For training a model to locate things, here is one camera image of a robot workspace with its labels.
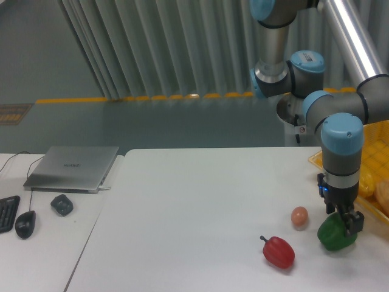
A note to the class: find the yellow plastic basket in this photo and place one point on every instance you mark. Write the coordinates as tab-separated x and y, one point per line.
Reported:
375	160

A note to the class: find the yellow bell pepper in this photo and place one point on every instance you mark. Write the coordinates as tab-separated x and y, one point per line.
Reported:
367	184

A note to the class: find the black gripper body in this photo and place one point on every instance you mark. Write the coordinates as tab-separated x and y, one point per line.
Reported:
341	197

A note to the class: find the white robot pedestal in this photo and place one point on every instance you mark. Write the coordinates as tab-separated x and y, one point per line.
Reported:
301	129

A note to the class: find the grey pleated curtain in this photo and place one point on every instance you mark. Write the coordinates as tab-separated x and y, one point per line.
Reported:
167	48

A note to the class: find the green bell pepper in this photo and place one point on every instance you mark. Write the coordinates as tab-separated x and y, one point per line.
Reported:
332	234

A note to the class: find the bread roll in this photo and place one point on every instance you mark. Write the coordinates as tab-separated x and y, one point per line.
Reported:
381	196

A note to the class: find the black computer mouse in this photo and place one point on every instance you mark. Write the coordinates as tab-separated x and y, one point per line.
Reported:
25	224

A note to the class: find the small black device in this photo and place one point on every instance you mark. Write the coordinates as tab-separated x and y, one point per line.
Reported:
62	205

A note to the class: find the silver closed laptop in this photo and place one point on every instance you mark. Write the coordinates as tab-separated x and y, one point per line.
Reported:
72	169

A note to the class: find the brown egg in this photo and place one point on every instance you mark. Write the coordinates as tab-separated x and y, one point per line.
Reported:
299	217

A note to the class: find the black keyboard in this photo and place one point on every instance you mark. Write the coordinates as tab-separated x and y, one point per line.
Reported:
8	211

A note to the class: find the red bell pepper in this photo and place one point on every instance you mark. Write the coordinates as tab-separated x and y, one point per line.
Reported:
278	252

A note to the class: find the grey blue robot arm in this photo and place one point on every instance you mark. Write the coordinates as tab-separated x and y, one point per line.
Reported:
336	121

